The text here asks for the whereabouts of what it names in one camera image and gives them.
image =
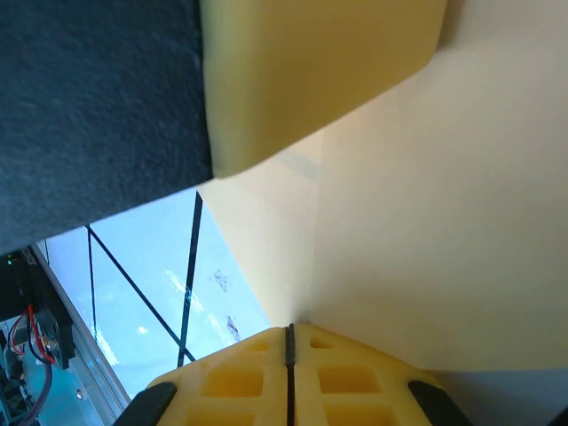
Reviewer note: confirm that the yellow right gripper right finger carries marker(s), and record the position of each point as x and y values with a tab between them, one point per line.
346	381

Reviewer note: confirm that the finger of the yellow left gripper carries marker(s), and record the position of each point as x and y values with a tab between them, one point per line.
288	80

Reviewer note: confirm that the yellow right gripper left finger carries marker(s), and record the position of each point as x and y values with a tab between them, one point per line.
239	381

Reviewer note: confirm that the long aluminium mounting rail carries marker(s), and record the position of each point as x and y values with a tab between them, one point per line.
84	355

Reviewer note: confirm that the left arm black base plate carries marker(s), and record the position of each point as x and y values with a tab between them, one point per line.
40	319

